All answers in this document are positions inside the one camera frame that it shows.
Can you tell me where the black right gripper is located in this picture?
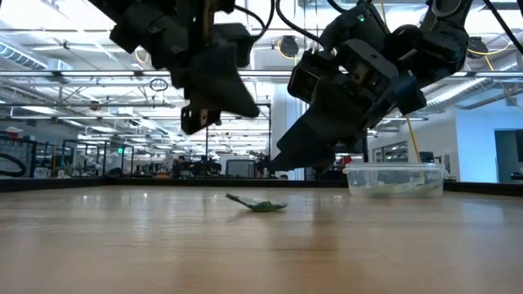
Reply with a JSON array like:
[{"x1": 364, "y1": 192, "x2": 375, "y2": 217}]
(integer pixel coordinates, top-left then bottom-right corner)
[{"x1": 267, "y1": 38, "x2": 400, "y2": 173}]

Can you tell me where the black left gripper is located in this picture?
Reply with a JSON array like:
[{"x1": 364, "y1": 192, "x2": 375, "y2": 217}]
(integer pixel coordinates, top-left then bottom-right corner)
[{"x1": 168, "y1": 20, "x2": 262, "y2": 136}]

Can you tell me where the white building column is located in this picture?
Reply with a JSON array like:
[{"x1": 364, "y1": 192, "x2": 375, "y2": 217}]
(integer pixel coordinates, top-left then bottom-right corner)
[{"x1": 270, "y1": 83, "x2": 306, "y2": 181}]

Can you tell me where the clear plastic bin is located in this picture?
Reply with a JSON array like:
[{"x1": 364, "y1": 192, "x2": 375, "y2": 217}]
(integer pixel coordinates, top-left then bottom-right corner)
[{"x1": 342, "y1": 163, "x2": 446, "y2": 200}]

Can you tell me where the long ceiling light strip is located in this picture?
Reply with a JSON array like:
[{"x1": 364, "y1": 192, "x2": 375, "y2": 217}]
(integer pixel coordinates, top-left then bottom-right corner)
[{"x1": 0, "y1": 69, "x2": 523, "y2": 79}]

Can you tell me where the black metal workstation frame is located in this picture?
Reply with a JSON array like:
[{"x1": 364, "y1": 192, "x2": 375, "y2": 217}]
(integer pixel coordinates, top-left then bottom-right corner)
[{"x1": 204, "y1": 102, "x2": 272, "y2": 164}]

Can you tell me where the hanging black cable loop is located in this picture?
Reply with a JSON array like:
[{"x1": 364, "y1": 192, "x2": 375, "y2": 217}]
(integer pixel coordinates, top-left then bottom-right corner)
[{"x1": 149, "y1": 78, "x2": 170, "y2": 93}]

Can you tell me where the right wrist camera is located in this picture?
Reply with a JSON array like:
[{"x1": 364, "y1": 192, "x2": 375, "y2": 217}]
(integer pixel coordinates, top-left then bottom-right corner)
[{"x1": 287, "y1": 49, "x2": 349, "y2": 104}]

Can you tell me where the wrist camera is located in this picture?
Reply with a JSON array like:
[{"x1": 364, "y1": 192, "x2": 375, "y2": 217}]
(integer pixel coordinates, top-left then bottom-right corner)
[
  {"x1": 287, "y1": 49, "x2": 349, "y2": 104},
  {"x1": 212, "y1": 22, "x2": 255, "y2": 69}
]

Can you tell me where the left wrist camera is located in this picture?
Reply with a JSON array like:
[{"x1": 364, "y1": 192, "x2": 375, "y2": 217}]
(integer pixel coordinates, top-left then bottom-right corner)
[{"x1": 212, "y1": 22, "x2": 255, "y2": 69}]

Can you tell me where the yellow hanging cable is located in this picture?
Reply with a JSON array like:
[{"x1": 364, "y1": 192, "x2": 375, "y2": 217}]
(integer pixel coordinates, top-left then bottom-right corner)
[{"x1": 405, "y1": 117, "x2": 422, "y2": 164}]

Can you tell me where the black ceiling cable reel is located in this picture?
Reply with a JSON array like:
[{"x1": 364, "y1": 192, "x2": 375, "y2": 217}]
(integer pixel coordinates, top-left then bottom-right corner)
[
  {"x1": 467, "y1": 35, "x2": 490, "y2": 58},
  {"x1": 278, "y1": 35, "x2": 301, "y2": 60}
]

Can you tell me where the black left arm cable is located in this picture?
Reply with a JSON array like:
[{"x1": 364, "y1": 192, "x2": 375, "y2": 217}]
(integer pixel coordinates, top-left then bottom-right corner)
[{"x1": 234, "y1": 0, "x2": 276, "y2": 44}]

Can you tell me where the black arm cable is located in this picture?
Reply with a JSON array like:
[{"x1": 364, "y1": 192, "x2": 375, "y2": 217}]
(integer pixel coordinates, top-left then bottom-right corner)
[
  {"x1": 234, "y1": 0, "x2": 276, "y2": 44},
  {"x1": 275, "y1": 0, "x2": 324, "y2": 45},
  {"x1": 482, "y1": 0, "x2": 523, "y2": 54}
]

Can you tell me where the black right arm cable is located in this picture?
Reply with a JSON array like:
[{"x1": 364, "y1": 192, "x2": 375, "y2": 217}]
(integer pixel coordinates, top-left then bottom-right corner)
[
  {"x1": 482, "y1": 0, "x2": 523, "y2": 54},
  {"x1": 275, "y1": 0, "x2": 324, "y2": 45}
]

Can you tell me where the black table edge rail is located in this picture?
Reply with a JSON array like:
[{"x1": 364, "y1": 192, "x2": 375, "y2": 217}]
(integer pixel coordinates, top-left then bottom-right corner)
[{"x1": 0, "y1": 176, "x2": 523, "y2": 198}]

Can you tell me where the black metal frame rack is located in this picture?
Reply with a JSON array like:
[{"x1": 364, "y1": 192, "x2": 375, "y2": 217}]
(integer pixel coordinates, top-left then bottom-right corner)
[
  {"x1": 0, "y1": 134, "x2": 38, "y2": 180},
  {"x1": 60, "y1": 139, "x2": 136, "y2": 178}
]

